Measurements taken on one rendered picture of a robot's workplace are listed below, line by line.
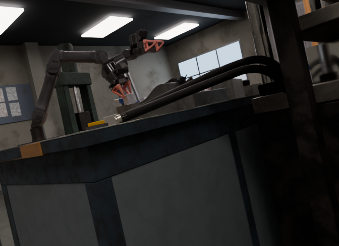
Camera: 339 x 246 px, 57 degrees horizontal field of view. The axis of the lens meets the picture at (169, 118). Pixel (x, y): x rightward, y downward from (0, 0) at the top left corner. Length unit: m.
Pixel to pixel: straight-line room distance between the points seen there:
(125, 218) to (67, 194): 0.18
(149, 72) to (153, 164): 9.35
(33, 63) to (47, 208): 7.03
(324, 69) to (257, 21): 0.48
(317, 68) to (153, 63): 9.07
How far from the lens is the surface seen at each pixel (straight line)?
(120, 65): 1.63
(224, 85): 1.70
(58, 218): 1.02
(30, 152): 1.02
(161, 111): 1.42
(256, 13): 1.29
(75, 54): 1.72
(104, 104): 8.92
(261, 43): 1.26
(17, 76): 8.04
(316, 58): 1.64
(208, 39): 10.00
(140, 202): 0.90
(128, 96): 1.65
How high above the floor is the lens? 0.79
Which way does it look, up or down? 1 degrees down
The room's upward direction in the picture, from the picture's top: 12 degrees counter-clockwise
